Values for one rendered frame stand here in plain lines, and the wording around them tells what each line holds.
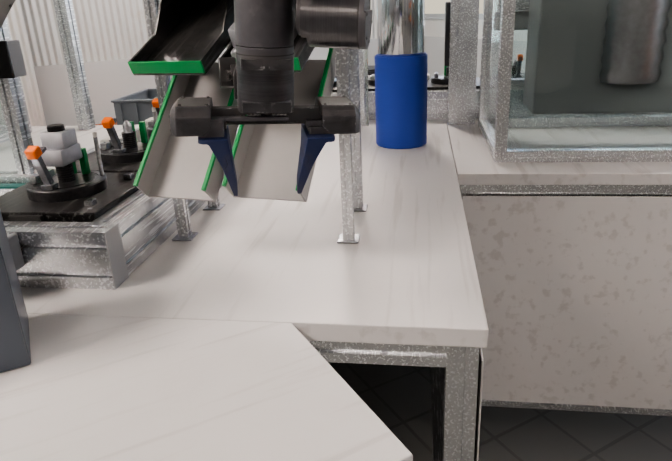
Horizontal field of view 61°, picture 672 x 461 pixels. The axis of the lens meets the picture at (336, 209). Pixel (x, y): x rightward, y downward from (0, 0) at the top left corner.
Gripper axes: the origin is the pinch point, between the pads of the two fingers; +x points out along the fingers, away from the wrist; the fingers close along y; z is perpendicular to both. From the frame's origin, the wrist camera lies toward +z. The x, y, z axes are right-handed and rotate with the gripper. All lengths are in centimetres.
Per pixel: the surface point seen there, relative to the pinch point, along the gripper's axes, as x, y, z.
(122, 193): 19, 24, 45
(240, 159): 10.2, 2.7, 34.2
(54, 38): 34, 142, 437
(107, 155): 19, 31, 69
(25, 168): 22, 48, 68
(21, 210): 20, 40, 40
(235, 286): 28.2, 4.3, 23.5
